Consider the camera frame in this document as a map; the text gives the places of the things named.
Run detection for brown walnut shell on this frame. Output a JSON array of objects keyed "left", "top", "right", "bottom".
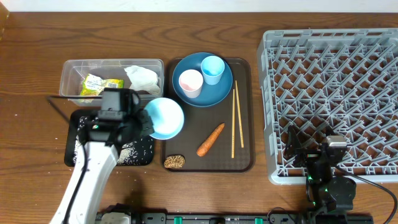
[{"left": 164, "top": 155, "right": 185, "bottom": 169}]

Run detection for dark blue plate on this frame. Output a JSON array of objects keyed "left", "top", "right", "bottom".
[{"left": 172, "top": 52, "right": 233, "bottom": 107}]

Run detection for light blue bowl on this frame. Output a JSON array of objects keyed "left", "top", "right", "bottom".
[{"left": 144, "top": 98, "right": 185, "bottom": 140}]

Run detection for clear plastic bin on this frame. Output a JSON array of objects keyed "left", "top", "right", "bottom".
[{"left": 59, "top": 58, "right": 165, "bottom": 106}]

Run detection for long wooden chopstick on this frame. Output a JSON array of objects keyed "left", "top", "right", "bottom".
[{"left": 235, "top": 80, "right": 244, "bottom": 148}]

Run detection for white napkin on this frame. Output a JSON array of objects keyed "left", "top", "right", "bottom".
[{"left": 124, "top": 65, "right": 160, "bottom": 95}]

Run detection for light blue cup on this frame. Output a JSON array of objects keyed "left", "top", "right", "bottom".
[{"left": 201, "top": 55, "right": 225, "bottom": 85}]

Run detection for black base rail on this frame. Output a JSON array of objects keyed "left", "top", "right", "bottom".
[{"left": 95, "top": 203, "right": 374, "bottom": 224}]

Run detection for black waste tray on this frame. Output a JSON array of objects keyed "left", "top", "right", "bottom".
[{"left": 63, "top": 108, "right": 155, "bottom": 167}]

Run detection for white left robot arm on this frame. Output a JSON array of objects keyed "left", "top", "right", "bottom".
[{"left": 51, "top": 88, "right": 154, "bottom": 223}]

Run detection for brown serving tray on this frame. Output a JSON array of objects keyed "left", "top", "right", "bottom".
[{"left": 160, "top": 58, "right": 255, "bottom": 172}]

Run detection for short wooden chopstick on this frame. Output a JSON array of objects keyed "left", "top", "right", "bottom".
[{"left": 231, "top": 89, "right": 235, "bottom": 159}]

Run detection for orange carrot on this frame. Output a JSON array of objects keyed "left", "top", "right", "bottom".
[{"left": 197, "top": 123, "right": 224, "bottom": 157}]

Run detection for grey dishwasher rack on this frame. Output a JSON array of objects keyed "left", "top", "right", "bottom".
[{"left": 257, "top": 28, "right": 397, "bottom": 185}]

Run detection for pink cup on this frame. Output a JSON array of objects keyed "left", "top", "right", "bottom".
[{"left": 178, "top": 69, "right": 203, "bottom": 98}]

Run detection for green snack wrapper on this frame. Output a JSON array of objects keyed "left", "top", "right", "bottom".
[{"left": 80, "top": 73, "right": 124, "bottom": 96}]

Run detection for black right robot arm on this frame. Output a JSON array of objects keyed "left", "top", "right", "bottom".
[{"left": 284, "top": 126, "right": 356, "bottom": 223}]

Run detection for white rice pile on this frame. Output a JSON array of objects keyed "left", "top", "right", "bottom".
[{"left": 73, "top": 115, "right": 155, "bottom": 166}]

